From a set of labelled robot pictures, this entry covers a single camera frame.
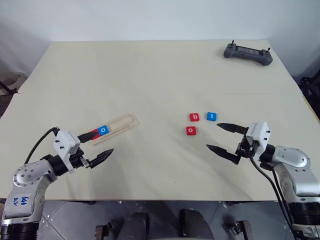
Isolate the grey handheld remote controller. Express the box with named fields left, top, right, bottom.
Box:
left=223, top=40, right=274, bottom=67

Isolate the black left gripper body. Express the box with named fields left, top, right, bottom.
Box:
left=67, top=147, right=93, bottom=173

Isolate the beige round stool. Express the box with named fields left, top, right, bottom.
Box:
left=0, top=71, right=27, bottom=96

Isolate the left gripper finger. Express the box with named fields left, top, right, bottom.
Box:
left=77, top=129, right=101, bottom=145
left=87, top=148, right=115, bottom=169

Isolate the dark metal bracket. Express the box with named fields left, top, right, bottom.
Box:
left=224, top=217, right=253, bottom=240
left=95, top=218, right=121, bottom=240

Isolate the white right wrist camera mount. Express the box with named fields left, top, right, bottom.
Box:
left=244, top=121, right=272, bottom=151

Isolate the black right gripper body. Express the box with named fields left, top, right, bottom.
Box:
left=234, top=126, right=260, bottom=161

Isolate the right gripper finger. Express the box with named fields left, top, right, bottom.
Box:
left=216, top=122, right=249, bottom=135
left=206, top=144, right=242, bottom=166

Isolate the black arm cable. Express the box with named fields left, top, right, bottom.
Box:
left=271, top=167, right=292, bottom=223
left=249, top=152, right=295, bottom=240
left=23, top=127, right=61, bottom=166

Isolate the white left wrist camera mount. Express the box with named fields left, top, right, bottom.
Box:
left=53, top=129, right=82, bottom=174

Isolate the blue letter tile o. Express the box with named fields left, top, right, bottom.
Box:
left=97, top=125, right=111, bottom=136

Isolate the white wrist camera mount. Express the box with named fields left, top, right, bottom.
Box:
left=244, top=121, right=272, bottom=151
left=53, top=129, right=82, bottom=174

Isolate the black office chair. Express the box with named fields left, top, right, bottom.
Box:
left=299, top=74, right=320, bottom=109

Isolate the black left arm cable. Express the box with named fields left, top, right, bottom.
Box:
left=23, top=127, right=61, bottom=166

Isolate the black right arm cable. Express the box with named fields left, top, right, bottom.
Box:
left=271, top=167, right=292, bottom=223
left=249, top=152, right=295, bottom=240

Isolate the light wooden letter tray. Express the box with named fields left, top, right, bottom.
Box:
left=89, top=113, right=140, bottom=147

